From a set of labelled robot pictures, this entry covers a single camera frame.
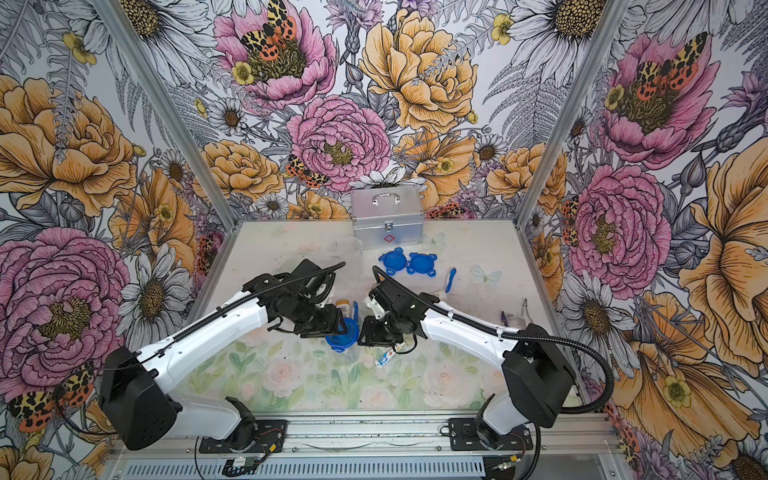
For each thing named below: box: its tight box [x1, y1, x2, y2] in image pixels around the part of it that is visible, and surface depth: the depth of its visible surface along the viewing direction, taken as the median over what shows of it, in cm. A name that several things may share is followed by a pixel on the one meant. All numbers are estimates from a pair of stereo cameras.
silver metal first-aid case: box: [351, 185, 424, 249], surface depth 110 cm
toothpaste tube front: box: [374, 351, 396, 368], surface depth 88 cm
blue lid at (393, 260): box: [378, 247, 407, 276], surface depth 113 cm
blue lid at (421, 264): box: [406, 252, 438, 277], surface depth 111 cm
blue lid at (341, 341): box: [325, 301, 361, 353], surface depth 78 cm
